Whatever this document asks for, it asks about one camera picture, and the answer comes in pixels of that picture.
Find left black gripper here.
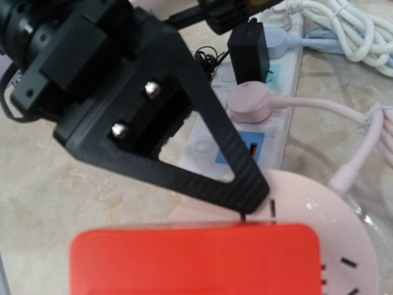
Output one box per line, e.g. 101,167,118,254
1,1,156,123

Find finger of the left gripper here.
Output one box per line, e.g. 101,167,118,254
53,9,270,215
165,0,282,34

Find black plug adapter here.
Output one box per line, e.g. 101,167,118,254
193,18,273,84

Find white power strip blue USB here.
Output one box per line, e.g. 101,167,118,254
177,12,305,179

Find red cube socket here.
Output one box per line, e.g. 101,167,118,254
69,223,322,294

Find white round socket base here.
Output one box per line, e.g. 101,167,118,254
168,170,381,295

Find pinkish white cable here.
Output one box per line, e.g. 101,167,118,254
225,81,393,194

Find white coiled cable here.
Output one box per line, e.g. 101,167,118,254
260,0,393,77

